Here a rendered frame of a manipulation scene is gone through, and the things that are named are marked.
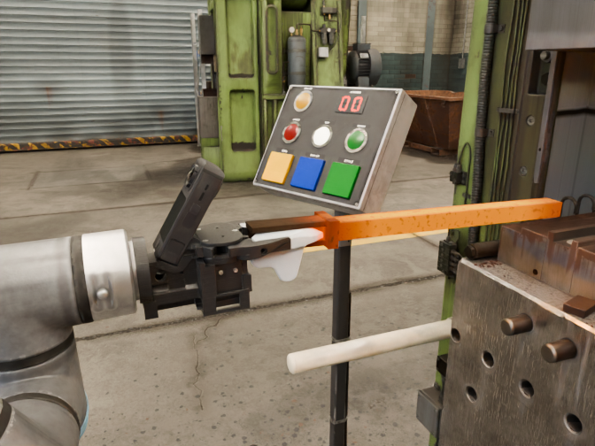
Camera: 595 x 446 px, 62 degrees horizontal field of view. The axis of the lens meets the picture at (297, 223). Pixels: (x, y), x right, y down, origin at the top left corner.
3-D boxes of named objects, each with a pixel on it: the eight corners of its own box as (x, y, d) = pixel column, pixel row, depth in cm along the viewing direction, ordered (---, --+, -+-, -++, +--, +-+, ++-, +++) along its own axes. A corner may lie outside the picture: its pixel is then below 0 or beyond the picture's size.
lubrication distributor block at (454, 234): (450, 289, 119) (455, 236, 115) (434, 280, 125) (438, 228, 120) (461, 288, 120) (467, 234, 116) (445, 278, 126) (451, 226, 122)
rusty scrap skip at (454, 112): (443, 162, 667) (449, 97, 641) (373, 142, 835) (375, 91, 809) (513, 157, 708) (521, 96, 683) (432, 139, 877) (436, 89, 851)
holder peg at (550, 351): (552, 367, 67) (556, 350, 66) (537, 357, 69) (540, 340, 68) (575, 361, 68) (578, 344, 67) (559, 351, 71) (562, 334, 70)
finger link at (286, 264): (321, 270, 60) (247, 280, 57) (321, 223, 58) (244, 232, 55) (331, 280, 57) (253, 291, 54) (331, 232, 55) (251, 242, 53)
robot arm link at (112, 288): (82, 223, 53) (81, 254, 45) (130, 218, 55) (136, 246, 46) (95, 298, 56) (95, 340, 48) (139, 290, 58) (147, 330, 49)
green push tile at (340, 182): (347, 198, 105) (359, 165, 106) (321, 192, 110) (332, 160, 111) (352, 201, 106) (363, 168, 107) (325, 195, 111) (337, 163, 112)
